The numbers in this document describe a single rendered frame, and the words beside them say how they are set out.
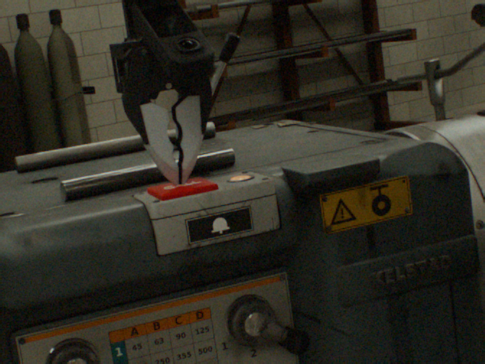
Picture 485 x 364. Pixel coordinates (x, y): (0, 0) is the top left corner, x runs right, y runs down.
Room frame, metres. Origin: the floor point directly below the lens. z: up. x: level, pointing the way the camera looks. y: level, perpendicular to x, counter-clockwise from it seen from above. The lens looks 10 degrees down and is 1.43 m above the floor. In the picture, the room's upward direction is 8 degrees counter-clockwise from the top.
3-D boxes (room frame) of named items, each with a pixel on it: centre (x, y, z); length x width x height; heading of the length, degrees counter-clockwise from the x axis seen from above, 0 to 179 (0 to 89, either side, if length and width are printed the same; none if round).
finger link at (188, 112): (1.01, 0.05, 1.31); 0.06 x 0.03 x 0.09; 19
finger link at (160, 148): (1.00, 0.08, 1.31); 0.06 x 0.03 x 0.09; 19
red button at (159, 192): (0.98, 0.06, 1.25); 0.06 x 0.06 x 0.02; 19
